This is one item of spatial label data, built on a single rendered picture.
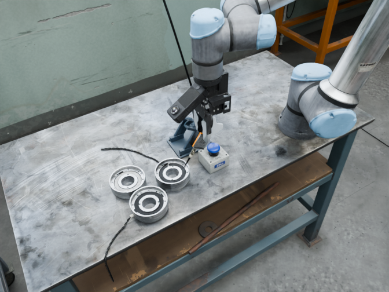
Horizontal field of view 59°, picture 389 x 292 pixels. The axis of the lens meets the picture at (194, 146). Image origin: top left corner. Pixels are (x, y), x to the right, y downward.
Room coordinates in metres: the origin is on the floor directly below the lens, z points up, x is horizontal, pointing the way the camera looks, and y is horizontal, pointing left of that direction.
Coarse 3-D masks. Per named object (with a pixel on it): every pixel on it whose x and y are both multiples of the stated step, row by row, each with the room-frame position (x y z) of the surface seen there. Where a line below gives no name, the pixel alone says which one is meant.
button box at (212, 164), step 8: (200, 152) 0.76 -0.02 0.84; (208, 152) 0.75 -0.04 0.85; (216, 152) 0.75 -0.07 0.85; (224, 152) 0.75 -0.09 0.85; (200, 160) 0.75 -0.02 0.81; (208, 160) 0.72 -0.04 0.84; (216, 160) 0.72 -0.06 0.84; (224, 160) 0.73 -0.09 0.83; (208, 168) 0.71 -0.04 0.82; (216, 168) 0.72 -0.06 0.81
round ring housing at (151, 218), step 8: (136, 192) 0.62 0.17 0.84; (160, 192) 0.62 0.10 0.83; (144, 200) 0.60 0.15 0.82; (152, 200) 0.60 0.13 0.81; (144, 208) 0.57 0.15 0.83; (152, 208) 0.57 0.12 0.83; (136, 216) 0.54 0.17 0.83; (144, 216) 0.53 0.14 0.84; (152, 216) 0.53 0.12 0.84; (160, 216) 0.54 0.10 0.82
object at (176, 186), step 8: (168, 160) 0.74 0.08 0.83; (176, 160) 0.74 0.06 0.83; (184, 160) 0.73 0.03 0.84; (160, 168) 0.71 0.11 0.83; (168, 168) 0.71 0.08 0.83; (176, 168) 0.71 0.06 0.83; (160, 184) 0.65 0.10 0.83; (168, 184) 0.64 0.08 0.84; (176, 184) 0.64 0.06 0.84; (184, 184) 0.65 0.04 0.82
